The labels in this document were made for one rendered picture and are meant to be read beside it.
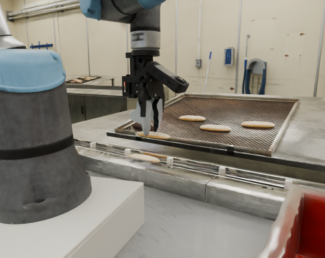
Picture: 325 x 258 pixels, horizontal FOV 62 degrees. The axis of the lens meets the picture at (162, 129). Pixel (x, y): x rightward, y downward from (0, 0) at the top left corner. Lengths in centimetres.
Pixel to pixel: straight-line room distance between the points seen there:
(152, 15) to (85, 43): 574
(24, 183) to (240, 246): 33
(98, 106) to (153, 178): 319
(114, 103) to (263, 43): 234
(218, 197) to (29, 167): 35
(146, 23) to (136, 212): 43
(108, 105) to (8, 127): 327
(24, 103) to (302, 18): 415
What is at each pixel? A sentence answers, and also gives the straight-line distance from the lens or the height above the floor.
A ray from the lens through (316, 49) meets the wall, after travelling 429.
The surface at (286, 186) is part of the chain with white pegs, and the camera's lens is 61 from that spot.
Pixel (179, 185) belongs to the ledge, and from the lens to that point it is 60.
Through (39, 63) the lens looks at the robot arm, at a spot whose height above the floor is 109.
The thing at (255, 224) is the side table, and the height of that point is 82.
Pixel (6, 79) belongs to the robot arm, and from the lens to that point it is 39.
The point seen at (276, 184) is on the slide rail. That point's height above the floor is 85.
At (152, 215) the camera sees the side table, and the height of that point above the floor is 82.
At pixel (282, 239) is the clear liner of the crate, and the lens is 31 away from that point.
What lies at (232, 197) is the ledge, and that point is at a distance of 55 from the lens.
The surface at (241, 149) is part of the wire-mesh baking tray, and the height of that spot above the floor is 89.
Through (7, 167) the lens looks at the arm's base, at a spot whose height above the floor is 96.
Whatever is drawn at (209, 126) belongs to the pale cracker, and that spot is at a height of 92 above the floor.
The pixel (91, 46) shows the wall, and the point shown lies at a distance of 626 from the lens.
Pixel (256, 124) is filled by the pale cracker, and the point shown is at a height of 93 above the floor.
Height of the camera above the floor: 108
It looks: 12 degrees down
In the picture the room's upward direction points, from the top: straight up
